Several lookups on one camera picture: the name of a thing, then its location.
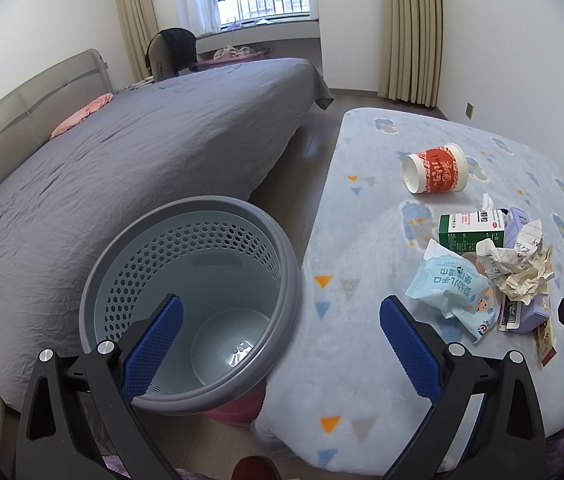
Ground red cream snack wrapper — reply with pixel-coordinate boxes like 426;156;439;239
536;318;556;367

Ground purple carton box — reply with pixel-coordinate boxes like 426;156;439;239
504;207;551;334

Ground paper ball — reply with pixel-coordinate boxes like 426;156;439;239
475;220;554;304

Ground light blue wet-wipe packet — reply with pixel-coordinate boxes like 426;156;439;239
405;240;500;344

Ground green white medicine box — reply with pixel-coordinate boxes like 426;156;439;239
438;209;506;254

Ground red white paper cup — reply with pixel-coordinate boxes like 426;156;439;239
402;143;468;194

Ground playing card box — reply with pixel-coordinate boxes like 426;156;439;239
498;296;524;332

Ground white knotted tissue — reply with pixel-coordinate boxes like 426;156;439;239
480;193;496;210

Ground grey perforated trash basket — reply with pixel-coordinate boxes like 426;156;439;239
79;196;300;415

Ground light blue patterned rug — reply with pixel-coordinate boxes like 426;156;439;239
251;108;564;476

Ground red slipper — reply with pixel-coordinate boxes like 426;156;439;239
231;456;282;480

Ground grey upholstered headboard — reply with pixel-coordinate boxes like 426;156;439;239
0;49;112;185

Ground pink pillow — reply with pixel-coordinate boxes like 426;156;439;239
50;92;114;139

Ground beige right curtain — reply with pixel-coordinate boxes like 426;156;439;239
378;0;444;107

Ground beige curtain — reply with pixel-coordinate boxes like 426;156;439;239
378;0;444;107
116;0;158;80

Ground bed with grey sheet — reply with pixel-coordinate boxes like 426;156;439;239
0;58;333;410

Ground chair with black jacket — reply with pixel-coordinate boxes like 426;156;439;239
145;27;199;81

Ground pink clothes on sill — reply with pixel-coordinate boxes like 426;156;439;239
212;46;267;62

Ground beige left curtain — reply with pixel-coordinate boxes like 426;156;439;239
116;0;158;80

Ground wall socket plate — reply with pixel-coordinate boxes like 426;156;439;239
465;102;474;119

